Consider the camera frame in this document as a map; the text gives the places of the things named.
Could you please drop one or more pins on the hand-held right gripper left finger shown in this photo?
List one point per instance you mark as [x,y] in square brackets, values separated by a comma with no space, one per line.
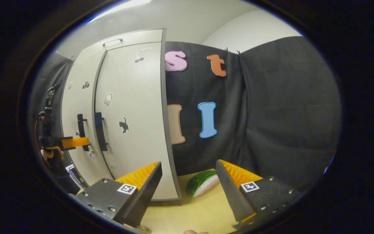
[146,195]

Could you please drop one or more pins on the toy watermelon slice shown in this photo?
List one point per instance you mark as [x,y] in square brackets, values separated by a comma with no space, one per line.
[201,183]

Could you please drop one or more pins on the round brown coaster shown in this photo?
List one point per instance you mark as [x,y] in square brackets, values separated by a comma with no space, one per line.
[142,229]

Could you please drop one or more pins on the white and grey cabinet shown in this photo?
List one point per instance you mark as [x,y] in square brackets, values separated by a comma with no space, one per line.
[163,97]

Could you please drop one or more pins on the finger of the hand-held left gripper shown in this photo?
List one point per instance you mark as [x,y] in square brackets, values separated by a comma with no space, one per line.
[50,142]

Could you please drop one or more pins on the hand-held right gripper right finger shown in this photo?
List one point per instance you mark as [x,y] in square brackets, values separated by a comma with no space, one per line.
[229,191]

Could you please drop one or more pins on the white cabinet door cat sticker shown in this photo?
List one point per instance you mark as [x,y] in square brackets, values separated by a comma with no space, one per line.
[135,97]

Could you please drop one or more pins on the black backdrop cloth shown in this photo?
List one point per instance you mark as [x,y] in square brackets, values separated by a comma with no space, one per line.
[287,113]

